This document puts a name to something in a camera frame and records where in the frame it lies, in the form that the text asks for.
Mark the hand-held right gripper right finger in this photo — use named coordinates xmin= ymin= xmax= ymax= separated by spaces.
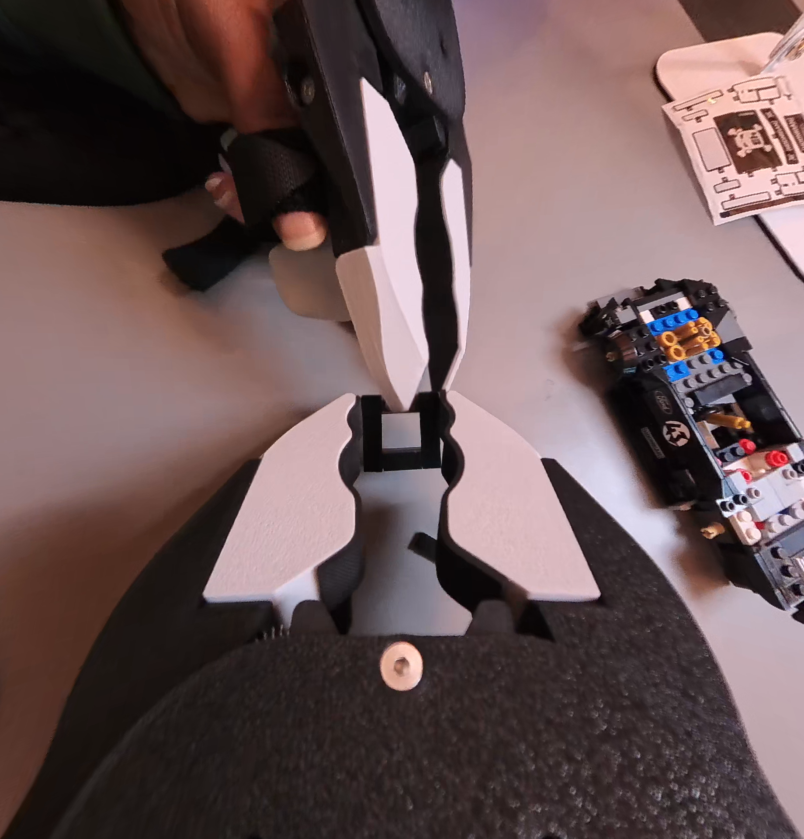
xmin=442 ymin=391 xmax=602 ymax=630

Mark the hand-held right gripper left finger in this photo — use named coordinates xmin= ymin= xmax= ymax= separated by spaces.
xmin=202 ymin=394 xmax=364 ymax=630

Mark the black lego frame assembly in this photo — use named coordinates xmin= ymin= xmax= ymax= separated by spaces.
xmin=347 ymin=391 xmax=453 ymax=475

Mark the person's left hand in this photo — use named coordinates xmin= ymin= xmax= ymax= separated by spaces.
xmin=114 ymin=0 xmax=331 ymax=253

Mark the lego car model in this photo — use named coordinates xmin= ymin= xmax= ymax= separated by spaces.
xmin=579 ymin=276 xmax=804 ymax=628

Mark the white stand rod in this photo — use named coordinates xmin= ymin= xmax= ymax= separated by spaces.
xmin=767 ymin=0 xmax=804 ymax=64

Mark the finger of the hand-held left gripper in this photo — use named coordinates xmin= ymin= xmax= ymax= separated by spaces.
xmin=434 ymin=158 xmax=475 ymax=394
xmin=334 ymin=76 xmax=436 ymax=411

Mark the lego sticker sheet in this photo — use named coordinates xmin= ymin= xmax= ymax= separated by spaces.
xmin=662 ymin=76 xmax=804 ymax=226

